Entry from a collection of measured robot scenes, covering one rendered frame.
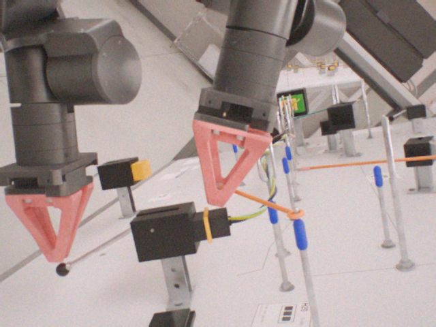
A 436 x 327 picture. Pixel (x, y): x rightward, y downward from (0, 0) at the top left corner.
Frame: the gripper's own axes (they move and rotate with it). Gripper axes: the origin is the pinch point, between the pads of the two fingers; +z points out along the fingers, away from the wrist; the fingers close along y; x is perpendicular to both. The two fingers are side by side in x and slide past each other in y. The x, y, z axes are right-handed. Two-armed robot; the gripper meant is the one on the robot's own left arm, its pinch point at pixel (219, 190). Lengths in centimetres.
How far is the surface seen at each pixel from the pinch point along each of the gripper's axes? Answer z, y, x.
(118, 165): 8.8, 35.5, 19.0
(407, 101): -14, 94, -41
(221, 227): 3.1, -1.5, -1.0
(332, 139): -1, 66, -20
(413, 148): -6.6, 20.8, -22.8
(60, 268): 11.3, -0.8, 13.5
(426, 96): -41, 751, -255
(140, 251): 6.9, -2.4, 5.8
